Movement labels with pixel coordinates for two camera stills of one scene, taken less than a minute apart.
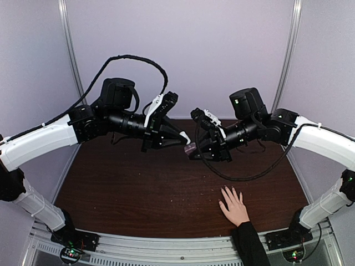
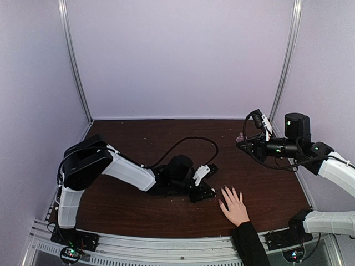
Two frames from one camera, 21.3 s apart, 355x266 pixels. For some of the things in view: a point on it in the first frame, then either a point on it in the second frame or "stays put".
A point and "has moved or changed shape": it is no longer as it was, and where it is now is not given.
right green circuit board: (294, 254) stays put
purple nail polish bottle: (188, 148) has moved or changed shape
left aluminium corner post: (63, 6) stays put
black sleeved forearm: (253, 251) stays put
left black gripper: (151, 135) → (204, 189)
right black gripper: (213, 137) → (259, 148)
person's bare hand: (237, 212) stays put
